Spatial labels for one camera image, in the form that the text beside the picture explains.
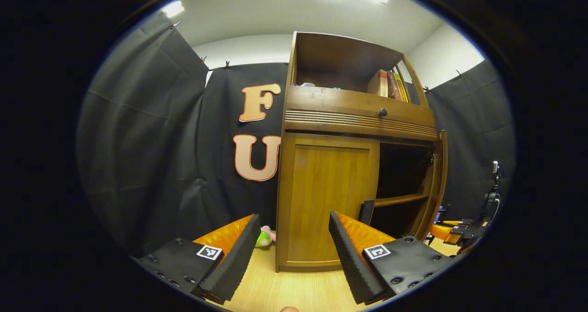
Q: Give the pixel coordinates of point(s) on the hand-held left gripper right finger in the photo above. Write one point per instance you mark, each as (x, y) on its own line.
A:
(349, 261)

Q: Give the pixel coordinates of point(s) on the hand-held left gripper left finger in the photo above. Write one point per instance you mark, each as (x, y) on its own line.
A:
(236, 261)

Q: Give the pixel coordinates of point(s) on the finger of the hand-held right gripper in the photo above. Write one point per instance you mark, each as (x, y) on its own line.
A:
(452, 222)
(441, 232)

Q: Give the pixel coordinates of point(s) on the wooden shoe cabinet door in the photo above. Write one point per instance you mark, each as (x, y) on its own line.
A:
(321, 201)
(438, 178)

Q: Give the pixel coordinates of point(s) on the wooden double-door shoe cabinet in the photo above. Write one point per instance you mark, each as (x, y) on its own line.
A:
(349, 105)

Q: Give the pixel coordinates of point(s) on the green and pink plush toy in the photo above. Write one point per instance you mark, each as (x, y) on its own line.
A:
(264, 239)

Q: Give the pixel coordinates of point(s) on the black round drawer knob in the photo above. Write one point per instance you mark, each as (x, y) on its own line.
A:
(382, 112)

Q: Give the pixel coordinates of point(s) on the yellow book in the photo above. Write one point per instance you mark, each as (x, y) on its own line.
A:
(402, 89)

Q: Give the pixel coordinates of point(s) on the dark red book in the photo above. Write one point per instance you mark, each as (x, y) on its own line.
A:
(393, 86)

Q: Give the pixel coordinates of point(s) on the tan book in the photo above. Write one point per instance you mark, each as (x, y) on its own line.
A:
(377, 83)

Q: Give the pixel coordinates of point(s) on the white and blue cloth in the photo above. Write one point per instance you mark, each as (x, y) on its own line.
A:
(307, 84)

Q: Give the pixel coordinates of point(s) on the small ceiling light panel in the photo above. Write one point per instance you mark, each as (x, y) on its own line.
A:
(172, 8)

